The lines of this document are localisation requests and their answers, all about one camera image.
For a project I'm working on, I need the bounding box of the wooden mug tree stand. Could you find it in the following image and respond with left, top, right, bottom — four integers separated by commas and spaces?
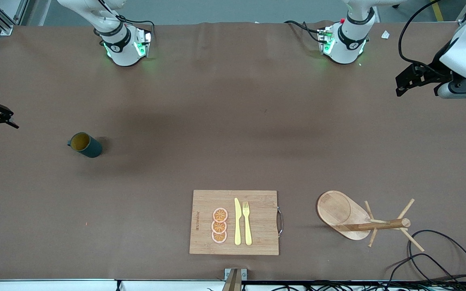
316, 190, 425, 252

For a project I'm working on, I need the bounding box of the black looped cable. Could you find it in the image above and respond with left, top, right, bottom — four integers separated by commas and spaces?
387, 230, 466, 283

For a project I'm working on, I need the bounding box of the black right arm base cable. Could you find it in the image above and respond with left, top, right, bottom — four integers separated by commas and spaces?
103, 0, 155, 41

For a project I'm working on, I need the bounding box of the bamboo cutting board, metal handle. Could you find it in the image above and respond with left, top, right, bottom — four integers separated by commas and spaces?
189, 190, 284, 256

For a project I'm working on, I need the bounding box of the aluminium camera post with bracket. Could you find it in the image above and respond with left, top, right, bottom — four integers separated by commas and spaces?
224, 268, 248, 291

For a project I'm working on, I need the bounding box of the black cable bundle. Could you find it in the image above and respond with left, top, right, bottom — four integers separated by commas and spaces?
207, 280, 466, 291

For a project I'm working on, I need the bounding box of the aluminium frame profile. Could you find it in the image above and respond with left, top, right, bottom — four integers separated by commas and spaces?
0, 0, 29, 36

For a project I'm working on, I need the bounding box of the yellow plastic fork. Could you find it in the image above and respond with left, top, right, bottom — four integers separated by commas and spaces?
243, 201, 253, 246

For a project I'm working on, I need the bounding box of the yellow plastic knife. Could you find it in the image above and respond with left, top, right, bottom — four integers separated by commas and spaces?
234, 198, 242, 246

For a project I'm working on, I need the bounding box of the black left arm base cable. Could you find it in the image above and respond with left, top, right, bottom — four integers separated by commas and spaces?
284, 20, 323, 43

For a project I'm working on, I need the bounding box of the black arm base cable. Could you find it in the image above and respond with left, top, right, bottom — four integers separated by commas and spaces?
284, 20, 323, 43
103, 0, 155, 41

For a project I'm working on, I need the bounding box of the teal cup with yellow inside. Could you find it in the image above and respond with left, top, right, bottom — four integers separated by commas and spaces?
67, 132, 103, 158

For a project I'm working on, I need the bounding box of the brown table cover sheet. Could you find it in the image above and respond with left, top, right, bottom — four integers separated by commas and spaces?
0, 21, 466, 282

